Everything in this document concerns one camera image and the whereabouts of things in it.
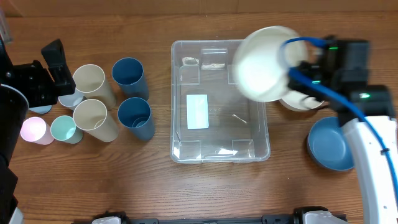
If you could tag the tall dark blue cup, front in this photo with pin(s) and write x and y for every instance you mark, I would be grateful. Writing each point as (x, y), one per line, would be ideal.
(135, 114)

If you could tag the small mint green cup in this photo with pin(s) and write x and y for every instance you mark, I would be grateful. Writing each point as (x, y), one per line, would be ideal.
(64, 129)

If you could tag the white label in bin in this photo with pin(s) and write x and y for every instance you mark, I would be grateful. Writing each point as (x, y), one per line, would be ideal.
(197, 112)

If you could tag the cream bowl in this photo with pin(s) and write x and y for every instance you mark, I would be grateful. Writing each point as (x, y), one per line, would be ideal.
(297, 101)
(258, 71)

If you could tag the tall dark blue cup, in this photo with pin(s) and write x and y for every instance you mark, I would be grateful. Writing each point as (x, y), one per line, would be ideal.
(128, 73)
(135, 114)

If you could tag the clear plastic storage bin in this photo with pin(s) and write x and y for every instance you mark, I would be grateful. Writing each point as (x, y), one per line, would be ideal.
(237, 130)

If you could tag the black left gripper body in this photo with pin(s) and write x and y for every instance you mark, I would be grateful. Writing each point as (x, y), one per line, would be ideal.
(32, 79)

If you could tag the blue bowl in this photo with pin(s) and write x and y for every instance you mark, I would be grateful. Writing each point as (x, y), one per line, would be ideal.
(328, 147)

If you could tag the tall dark blue cup, rear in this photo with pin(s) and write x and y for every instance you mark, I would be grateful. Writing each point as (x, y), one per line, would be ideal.
(128, 73)

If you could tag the small light blue cup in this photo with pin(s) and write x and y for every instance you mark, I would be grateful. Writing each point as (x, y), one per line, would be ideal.
(41, 109)

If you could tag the small pink cup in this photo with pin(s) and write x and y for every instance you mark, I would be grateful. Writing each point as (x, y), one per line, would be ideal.
(36, 130)

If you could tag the tall beige cup, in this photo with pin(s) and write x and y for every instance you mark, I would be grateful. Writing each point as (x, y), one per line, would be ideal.
(93, 117)
(91, 80)

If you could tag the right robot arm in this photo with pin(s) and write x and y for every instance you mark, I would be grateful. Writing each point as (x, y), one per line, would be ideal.
(365, 112)

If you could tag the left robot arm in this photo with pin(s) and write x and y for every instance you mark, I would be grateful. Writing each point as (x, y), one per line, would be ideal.
(14, 107)

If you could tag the tall beige cup, front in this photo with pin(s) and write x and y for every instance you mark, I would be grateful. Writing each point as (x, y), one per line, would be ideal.
(93, 117)

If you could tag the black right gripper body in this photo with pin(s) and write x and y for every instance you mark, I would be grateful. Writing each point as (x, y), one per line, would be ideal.
(323, 76)

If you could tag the black rail at table edge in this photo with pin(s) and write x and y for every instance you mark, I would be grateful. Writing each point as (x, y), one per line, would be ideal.
(311, 214)

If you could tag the small grey cup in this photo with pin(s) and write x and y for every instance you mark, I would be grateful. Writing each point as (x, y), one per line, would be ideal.
(73, 100)

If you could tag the tall beige cup, rear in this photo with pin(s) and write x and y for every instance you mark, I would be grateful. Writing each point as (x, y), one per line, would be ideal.
(91, 80)

